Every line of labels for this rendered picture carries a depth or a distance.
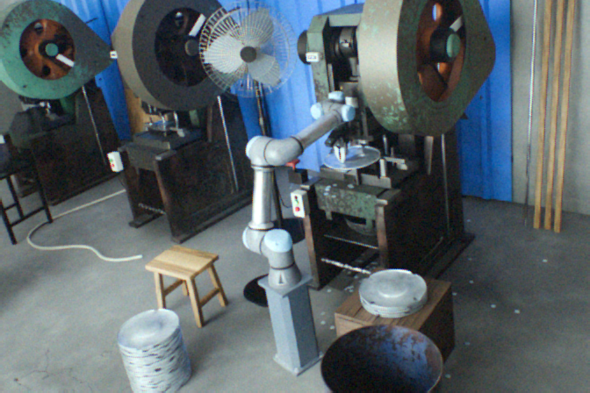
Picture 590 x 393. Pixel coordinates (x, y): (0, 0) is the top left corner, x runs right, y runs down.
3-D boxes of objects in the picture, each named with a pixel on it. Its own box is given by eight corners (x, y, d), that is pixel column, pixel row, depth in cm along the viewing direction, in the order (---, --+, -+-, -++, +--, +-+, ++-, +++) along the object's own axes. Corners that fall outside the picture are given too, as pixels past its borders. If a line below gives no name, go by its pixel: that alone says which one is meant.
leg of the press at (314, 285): (319, 292, 328) (296, 144, 295) (303, 287, 336) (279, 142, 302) (399, 222, 391) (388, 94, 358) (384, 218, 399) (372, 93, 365)
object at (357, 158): (314, 167, 294) (314, 166, 294) (339, 146, 316) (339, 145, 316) (366, 171, 279) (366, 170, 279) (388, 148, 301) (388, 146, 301)
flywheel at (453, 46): (402, 1, 215) (477, -66, 257) (356, 4, 228) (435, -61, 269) (434, 158, 253) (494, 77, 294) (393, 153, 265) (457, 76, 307)
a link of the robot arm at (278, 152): (278, 151, 239) (353, 98, 264) (262, 147, 247) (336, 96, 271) (286, 175, 244) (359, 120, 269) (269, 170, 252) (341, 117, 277)
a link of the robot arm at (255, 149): (260, 260, 258) (265, 139, 247) (240, 250, 269) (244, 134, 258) (280, 254, 266) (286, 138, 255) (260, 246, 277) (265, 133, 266)
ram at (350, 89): (363, 139, 291) (356, 82, 280) (339, 136, 300) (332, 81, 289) (381, 127, 303) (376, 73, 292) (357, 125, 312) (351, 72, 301)
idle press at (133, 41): (186, 259, 388) (119, -8, 324) (108, 228, 452) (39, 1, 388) (326, 174, 489) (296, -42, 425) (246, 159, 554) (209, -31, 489)
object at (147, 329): (169, 346, 255) (169, 345, 255) (107, 352, 258) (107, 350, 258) (184, 308, 282) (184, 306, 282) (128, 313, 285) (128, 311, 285)
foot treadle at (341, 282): (343, 297, 300) (341, 289, 298) (327, 293, 307) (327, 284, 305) (399, 246, 341) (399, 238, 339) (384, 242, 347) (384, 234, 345)
